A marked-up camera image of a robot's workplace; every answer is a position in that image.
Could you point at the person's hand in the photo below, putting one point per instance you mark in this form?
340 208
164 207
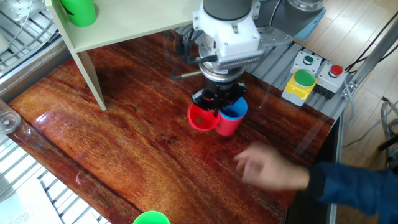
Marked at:
267 168

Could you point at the blue plastic cup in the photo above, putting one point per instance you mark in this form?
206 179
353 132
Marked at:
236 110

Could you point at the cream wooden shelf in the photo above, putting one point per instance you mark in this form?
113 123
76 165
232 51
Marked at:
124 25

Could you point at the aluminium bracket plate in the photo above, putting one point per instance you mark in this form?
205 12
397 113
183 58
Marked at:
18 9

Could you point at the green cup at bottom edge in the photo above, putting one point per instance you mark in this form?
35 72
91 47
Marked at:
151 218

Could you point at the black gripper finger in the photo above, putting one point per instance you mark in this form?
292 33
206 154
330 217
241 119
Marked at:
236 93
205 99

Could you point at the white paper sheet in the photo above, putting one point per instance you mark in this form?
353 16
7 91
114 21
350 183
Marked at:
25 208

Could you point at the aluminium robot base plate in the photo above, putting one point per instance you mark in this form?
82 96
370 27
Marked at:
276 39

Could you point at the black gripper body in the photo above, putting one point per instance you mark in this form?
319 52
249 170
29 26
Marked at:
221 85

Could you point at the forearm in blue sleeve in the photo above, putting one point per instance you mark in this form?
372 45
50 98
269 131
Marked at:
351 189

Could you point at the grey box red button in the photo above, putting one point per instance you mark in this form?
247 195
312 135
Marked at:
331 79

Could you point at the green plastic cup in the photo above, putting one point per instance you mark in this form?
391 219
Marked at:
79 12

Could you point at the aluminium frame post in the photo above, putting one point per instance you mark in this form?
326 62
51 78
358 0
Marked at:
373 56

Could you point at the grey box small green button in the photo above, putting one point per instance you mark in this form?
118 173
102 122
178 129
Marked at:
306 62

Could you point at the yellow box big green button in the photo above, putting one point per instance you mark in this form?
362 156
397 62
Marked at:
298 87

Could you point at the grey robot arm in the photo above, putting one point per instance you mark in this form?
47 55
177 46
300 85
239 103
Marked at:
224 6

